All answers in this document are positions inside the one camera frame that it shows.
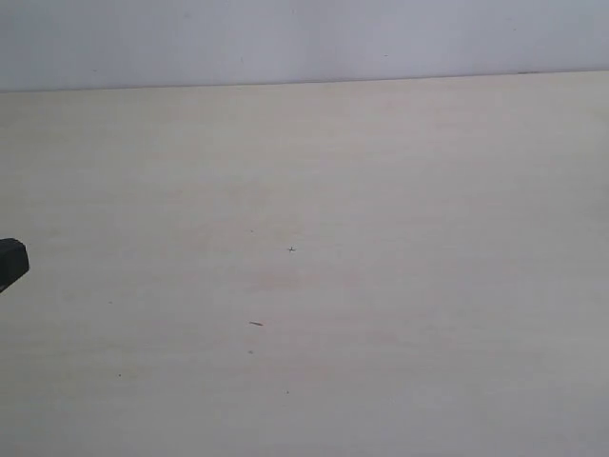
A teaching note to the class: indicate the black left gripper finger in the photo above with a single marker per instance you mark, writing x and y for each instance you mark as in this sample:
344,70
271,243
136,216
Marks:
14,262

